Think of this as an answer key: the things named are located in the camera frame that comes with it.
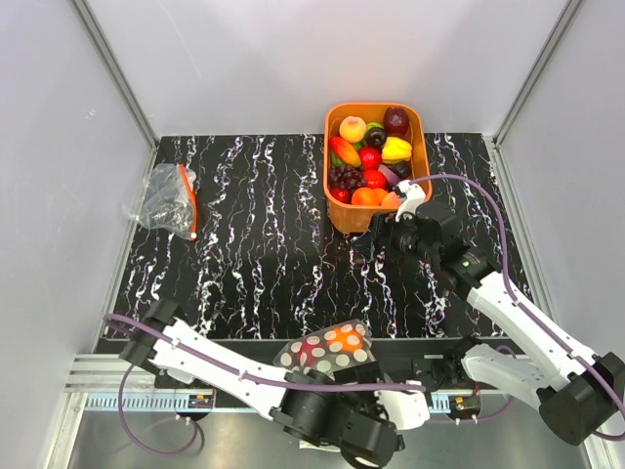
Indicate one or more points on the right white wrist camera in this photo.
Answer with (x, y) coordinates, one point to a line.
(411, 197)

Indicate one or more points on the small red round fruit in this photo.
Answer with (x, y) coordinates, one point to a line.
(370, 158)

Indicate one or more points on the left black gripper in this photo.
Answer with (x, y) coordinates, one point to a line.
(367, 374)

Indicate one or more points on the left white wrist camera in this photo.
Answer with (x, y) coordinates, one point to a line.
(407, 410)

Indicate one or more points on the pink orange peach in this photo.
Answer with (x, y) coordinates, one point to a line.
(390, 201)

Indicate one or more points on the orange bell pepper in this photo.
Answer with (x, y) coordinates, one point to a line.
(344, 339)

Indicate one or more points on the purple eggplant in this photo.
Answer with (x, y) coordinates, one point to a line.
(392, 178)

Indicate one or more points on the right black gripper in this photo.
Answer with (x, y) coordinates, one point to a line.
(385, 229)

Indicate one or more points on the yellow bell pepper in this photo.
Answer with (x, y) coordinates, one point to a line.
(396, 150)

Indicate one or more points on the small red cherry fruit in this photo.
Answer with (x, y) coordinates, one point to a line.
(341, 195)

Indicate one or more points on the purple grape bunch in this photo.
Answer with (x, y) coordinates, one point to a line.
(346, 178)

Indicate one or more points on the red pomegranate fruit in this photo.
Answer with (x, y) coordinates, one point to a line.
(309, 354)

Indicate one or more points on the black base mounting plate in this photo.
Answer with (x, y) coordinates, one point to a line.
(398, 357)

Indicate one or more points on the crumpled orange zip bag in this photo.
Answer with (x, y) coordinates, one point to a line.
(166, 200)

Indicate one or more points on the dark red apple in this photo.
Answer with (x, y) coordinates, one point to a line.
(396, 121)

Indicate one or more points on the orange tangerine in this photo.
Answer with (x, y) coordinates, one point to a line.
(368, 197)

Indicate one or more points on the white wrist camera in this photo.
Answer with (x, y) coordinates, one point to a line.
(407, 410)
(411, 197)

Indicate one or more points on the yellow red peach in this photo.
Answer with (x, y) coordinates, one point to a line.
(352, 129)

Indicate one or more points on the red yellow mango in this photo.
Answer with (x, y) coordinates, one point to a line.
(342, 152)

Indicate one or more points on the dark purple plum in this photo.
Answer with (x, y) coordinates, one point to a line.
(375, 137)

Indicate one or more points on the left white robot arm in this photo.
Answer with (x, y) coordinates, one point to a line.
(163, 341)

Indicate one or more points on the white slotted cable duct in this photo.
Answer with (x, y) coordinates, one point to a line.
(160, 402)

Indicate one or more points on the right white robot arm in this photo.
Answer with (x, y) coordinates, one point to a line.
(574, 389)

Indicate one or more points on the red tomato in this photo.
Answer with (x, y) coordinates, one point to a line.
(374, 179)

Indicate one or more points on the polka dot zip bag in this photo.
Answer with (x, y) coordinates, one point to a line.
(330, 363)

